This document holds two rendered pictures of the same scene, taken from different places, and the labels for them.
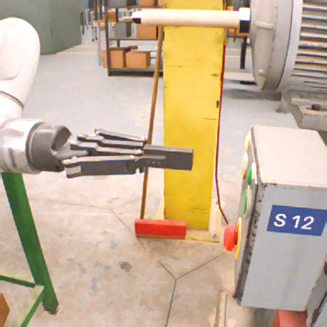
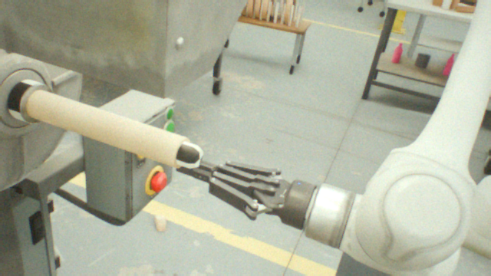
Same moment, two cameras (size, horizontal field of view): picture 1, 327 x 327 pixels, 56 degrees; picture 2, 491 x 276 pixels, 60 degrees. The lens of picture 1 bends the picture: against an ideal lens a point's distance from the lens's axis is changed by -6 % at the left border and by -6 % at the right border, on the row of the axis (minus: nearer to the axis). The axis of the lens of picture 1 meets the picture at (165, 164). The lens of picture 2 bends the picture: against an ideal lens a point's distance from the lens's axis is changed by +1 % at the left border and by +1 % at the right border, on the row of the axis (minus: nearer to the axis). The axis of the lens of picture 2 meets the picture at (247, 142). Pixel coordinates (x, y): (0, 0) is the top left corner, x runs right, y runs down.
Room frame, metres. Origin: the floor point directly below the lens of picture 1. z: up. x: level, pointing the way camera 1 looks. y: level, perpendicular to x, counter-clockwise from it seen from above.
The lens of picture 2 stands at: (0.99, 0.15, 1.47)
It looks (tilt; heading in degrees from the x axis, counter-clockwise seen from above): 30 degrees down; 187
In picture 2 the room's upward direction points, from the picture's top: 9 degrees clockwise
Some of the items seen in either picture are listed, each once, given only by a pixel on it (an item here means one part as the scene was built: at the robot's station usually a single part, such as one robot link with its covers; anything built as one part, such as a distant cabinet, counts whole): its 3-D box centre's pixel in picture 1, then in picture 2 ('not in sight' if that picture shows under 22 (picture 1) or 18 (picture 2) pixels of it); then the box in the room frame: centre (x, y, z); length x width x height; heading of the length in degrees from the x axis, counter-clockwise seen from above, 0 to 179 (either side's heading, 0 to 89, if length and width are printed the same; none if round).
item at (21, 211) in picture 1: (30, 240); not in sight; (0.91, 0.53, 0.45); 0.05 x 0.05 x 0.90; 80
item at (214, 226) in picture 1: (188, 215); not in sight; (1.64, -0.15, 0.02); 0.40 x 0.40 x 0.02; 80
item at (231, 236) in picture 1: (237, 238); (155, 180); (0.35, -0.10, 0.97); 0.04 x 0.04 x 0.04; 80
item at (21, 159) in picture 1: (27, 146); (327, 214); (0.45, 0.22, 1.07); 0.09 x 0.06 x 0.09; 170
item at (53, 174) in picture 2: not in sight; (71, 162); (0.41, -0.24, 1.02); 0.19 x 0.04 x 0.04; 170
